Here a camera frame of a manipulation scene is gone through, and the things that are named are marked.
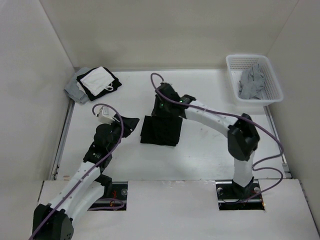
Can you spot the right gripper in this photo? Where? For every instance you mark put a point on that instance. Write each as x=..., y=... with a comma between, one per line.
x=156, y=111

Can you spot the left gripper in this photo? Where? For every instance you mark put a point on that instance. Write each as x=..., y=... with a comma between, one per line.
x=129, y=125

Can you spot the black tank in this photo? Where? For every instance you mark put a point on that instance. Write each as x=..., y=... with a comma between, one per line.
x=161, y=131
x=116, y=84

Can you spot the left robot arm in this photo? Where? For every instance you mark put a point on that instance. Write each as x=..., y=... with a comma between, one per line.
x=56, y=219

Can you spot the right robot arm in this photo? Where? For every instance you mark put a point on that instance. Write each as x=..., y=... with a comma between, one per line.
x=242, y=137

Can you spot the folded black tank top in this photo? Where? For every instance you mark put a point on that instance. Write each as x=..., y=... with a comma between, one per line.
x=116, y=84

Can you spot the folded white tank top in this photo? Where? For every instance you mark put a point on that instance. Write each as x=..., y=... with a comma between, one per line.
x=98, y=80

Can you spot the folded grey tank top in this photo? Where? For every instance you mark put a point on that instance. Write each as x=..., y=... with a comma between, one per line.
x=72, y=90

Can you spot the grey tank top in basket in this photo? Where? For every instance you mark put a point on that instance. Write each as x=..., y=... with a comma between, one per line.
x=251, y=83

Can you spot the white plastic basket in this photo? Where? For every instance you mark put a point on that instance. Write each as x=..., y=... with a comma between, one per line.
x=270, y=93

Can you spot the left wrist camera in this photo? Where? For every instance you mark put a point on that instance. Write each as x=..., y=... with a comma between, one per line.
x=104, y=116

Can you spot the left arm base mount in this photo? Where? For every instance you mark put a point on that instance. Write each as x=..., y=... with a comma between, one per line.
x=113, y=199

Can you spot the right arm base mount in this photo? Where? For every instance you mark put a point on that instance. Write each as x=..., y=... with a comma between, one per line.
x=233, y=197

